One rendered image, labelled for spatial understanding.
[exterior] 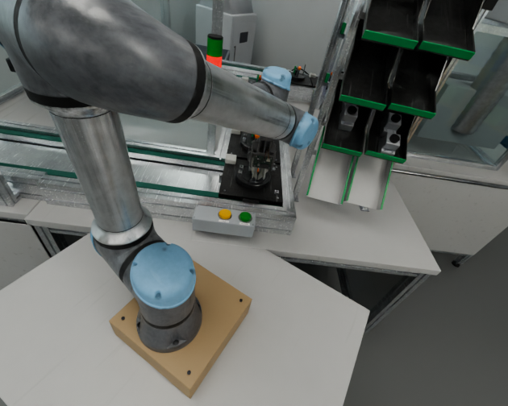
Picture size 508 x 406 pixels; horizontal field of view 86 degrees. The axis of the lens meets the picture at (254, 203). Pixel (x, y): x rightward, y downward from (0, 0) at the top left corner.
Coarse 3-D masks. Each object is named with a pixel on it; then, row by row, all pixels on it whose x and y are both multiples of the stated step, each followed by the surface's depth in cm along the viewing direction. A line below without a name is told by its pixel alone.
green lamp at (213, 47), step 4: (208, 40) 85; (212, 40) 84; (216, 40) 84; (220, 40) 85; (208, 44) 85; (212, 44) 85; (216, 44) 85; (220, 44) 85; (208, 48) 86; (212, 48) 85; (216, 48) 86; (220, 48) 86; (208, 52) 87; (212, 52) 86; (216, 52) 86; (220, 52) 87; (216, 56) 87; (220, 56) 88
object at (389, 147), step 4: (388, 132) 87; (384, 136) 89; (388, 136) 87; (392, 136) 85; (396, 136) 86; (400, 136) 87; (380, 140) 92; (384, 140) 88; (388, 140) 86; (392, 140) 85; (396, 140) 85; (380, 144) 91; (384, 144) 87; (388, 144) 86; (392, 144) 86; (396, 144) 86; (380, 148) 90; (384, 148) 88; (388, 148) 88; (392, 148) 87; (396, 148) 87; (380, 152) 89; (384, 152) 88; (388, 152) 88; (392, 152) 88
